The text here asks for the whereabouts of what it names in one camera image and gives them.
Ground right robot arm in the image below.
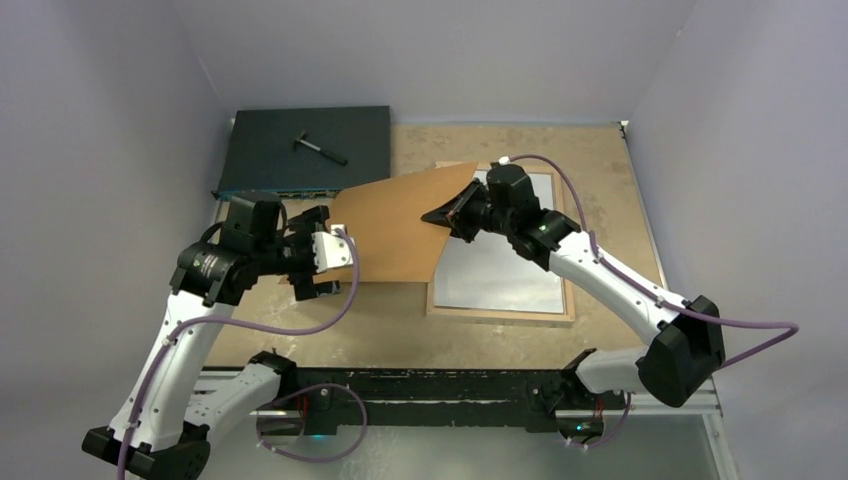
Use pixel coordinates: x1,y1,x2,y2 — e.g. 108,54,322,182
421,164,725,407

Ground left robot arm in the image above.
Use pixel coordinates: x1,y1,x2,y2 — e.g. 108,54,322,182
82,191,357,479

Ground aluminium extrusion rail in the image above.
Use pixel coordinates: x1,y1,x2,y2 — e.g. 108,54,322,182
192,369,723,417

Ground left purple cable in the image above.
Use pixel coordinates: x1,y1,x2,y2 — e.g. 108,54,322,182
115,225,370,480

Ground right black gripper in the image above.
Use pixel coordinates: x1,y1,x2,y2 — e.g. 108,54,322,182
424,177,517,243

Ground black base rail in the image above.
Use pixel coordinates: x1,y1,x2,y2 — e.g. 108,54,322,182
269,367,625,435

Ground printed photo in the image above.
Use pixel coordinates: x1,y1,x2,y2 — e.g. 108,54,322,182
433,169,567,315

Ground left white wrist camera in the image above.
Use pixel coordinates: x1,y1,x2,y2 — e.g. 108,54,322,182
311,224,353,274

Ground brown backing board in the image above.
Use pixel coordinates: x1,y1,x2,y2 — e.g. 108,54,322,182
278,160,481,287

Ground small black hammer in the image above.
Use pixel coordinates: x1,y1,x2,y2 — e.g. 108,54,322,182
292,130,349,166

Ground wooden picture frame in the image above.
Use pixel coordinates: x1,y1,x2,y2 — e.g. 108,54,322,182
425,160,576,327

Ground dark network switch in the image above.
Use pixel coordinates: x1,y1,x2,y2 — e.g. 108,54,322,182
213,106,391,200

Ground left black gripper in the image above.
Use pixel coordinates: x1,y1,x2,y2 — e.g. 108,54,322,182
254,207,340,297

